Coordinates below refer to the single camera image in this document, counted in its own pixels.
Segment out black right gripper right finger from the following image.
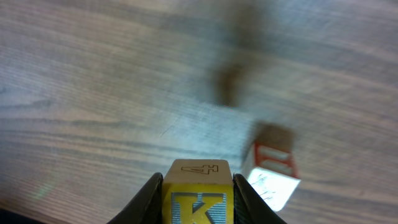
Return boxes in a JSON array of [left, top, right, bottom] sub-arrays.
[[233, 174, 287, 224]]

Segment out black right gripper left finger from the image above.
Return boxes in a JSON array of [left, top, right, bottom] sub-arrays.
[[108, 172, 163, 224]]

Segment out yellow K wooden block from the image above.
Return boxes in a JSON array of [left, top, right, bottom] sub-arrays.
[[162, 159, 234, 224]]

